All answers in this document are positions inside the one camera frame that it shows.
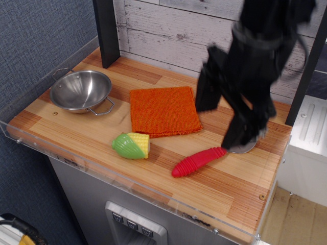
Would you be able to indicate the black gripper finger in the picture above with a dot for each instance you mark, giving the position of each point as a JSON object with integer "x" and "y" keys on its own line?
{"x": 208, "y": 91}
{"x": 244, "y": 128}

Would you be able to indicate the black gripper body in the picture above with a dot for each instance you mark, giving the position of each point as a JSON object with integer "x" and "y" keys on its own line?
{"x": 250, "y": 67}

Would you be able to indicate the red handled metal spoon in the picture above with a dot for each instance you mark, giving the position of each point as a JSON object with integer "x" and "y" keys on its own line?
{"x": 196, "y": 161}

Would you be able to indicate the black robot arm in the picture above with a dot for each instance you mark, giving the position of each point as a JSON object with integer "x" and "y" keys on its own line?
{"x": 288, "y": 14}

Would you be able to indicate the orange folded cloth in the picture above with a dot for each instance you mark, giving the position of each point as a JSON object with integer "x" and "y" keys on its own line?
{"x": 161, "y": 112}

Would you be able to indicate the white toy sink unit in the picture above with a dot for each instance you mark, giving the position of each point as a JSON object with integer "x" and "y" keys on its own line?
{"x": 303, "y": 168}

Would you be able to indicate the toy corn cob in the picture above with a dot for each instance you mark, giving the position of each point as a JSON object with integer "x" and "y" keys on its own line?
{"x": 132, "y": 145}

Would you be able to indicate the stainless steel bowl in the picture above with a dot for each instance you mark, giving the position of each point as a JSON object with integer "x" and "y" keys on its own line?
{"x": 83, "y": 91}

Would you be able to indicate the silver dispenser panel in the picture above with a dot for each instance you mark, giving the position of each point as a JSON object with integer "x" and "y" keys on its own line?
{"x": 128, "y": 227}

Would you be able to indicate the grey toy fridge cabinet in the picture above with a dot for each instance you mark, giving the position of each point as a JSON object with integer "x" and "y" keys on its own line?
{"x": 87, "y": 195}

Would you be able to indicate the clear acrylic guard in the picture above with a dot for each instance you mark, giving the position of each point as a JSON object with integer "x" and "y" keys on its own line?
{"x": 218, "y": 205}

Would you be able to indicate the yellow object bottom left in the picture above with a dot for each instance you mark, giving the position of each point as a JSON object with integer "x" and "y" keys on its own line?
{"x": 26, "y": 240}

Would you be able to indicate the black right post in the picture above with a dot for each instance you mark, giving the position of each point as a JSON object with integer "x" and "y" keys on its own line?
{"x": 308, "y": 72}

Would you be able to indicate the black post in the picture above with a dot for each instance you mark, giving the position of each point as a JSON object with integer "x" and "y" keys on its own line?
{"x": 308, "y": 72}
{"x": 107, "y": 31}

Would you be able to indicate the black left post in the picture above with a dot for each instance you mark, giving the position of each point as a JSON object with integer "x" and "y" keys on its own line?
{"x": 107, "y": 31}

